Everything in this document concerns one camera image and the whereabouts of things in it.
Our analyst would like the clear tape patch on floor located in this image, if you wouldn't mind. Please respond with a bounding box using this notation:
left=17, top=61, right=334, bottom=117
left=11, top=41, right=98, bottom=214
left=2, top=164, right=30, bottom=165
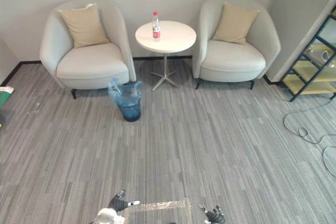
left=125, top=198, right=192, bottom=224

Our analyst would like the beige square cushion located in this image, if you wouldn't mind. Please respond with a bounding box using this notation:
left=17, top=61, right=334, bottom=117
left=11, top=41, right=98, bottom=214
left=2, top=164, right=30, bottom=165
left=211, top=2, right=260, bottom=46
left=58, top=3, right=110, bottom=49

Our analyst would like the light grey armchair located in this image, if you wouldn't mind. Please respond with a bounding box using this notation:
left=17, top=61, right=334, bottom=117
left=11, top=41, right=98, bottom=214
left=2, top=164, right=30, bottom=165
left=194, top=0, right=281, bottom=90
left=39, top=0, right=137, bottom=100

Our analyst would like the translucent blue bin bag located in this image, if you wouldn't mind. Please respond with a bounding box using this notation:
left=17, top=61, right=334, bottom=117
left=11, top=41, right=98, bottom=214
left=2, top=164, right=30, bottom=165
left=108, top=78, right=143, bottom=109

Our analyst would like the round white side table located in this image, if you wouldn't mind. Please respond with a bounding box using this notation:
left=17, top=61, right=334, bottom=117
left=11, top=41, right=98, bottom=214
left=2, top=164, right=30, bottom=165
left=134, top=20, right=197, bottom=91

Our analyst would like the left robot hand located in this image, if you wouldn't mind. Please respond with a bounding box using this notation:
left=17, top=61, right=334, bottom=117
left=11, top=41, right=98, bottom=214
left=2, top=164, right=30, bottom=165
left=109, top=189, right=141, bottom=212

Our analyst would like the green and white object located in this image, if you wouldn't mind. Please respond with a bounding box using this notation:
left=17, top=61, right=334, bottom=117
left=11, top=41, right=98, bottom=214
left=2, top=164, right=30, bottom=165
left=0, top=86, right=15, bottom=129

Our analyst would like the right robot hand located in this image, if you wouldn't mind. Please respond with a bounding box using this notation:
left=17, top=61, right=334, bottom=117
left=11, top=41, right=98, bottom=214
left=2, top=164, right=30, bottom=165
left=197, top=203, right=226, bottom=224

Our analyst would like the small clear floor scrap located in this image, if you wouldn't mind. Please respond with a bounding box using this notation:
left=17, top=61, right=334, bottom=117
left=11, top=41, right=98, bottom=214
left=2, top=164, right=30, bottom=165
left=27, top=102, right=41, bottom=116

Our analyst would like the clear red-capped water bottle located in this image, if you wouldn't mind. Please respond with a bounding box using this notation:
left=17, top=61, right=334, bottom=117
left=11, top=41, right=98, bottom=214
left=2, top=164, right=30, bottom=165
left=152, top=11, right=161, bottom=42

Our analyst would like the grey floor cable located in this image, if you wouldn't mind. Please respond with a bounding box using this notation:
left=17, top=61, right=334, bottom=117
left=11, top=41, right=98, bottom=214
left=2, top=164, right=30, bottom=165
left=283, top=97, right=336, bottom=175

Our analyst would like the black frame yellow shelf rack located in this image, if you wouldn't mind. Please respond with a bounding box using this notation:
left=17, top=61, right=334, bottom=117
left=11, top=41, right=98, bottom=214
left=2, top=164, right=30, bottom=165
left=281, top=5, right=336, bottom=103

